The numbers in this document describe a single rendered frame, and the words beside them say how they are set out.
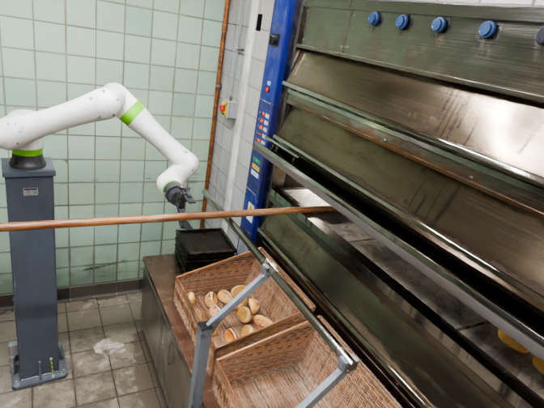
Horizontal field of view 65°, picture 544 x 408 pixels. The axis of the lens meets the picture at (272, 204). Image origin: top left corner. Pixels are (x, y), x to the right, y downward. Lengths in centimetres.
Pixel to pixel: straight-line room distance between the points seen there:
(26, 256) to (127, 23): 139
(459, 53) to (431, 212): 47
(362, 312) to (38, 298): 159
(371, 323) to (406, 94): 84
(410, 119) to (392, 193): 26
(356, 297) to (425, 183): 56
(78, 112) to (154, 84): 104
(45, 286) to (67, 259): 76
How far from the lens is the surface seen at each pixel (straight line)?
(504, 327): 115
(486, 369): 141
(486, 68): 136
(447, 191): 141
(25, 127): 195
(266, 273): 153
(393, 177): 154
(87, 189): 296
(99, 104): 183
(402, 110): 151
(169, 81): 286
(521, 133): 127
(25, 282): 242
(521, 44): 132
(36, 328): 258
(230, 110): 264
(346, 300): 179
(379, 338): 167
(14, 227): 168
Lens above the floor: 194
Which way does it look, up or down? 22 degrees down
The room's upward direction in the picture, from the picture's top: 10 degrees clockwise
